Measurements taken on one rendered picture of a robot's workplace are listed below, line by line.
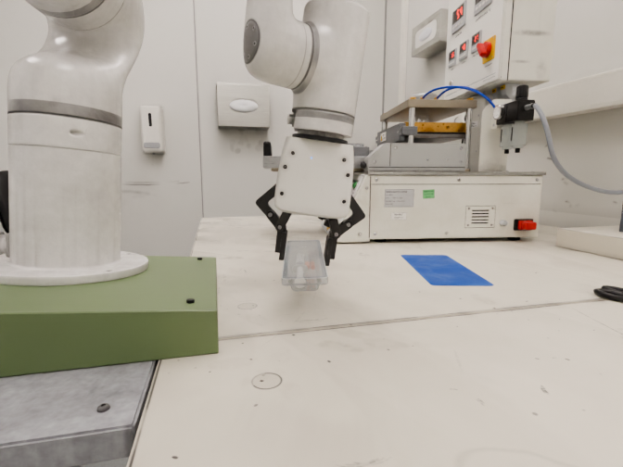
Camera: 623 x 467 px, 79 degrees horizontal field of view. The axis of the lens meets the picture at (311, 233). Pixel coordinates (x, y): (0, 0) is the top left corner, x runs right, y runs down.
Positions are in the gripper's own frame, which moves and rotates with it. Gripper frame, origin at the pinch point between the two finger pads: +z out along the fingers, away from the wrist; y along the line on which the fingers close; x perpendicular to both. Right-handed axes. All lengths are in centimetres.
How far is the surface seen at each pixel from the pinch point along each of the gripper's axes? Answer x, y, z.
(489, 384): -24.0, 15.6, 4.1
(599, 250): 26, 64, -2
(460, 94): 65, 42, -38
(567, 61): 76, 79, -55
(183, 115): 184, -75, -30
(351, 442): -30.4, 3.4, 5.5
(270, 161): 46.2, -9.9, -11.1
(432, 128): 49, 31, -25
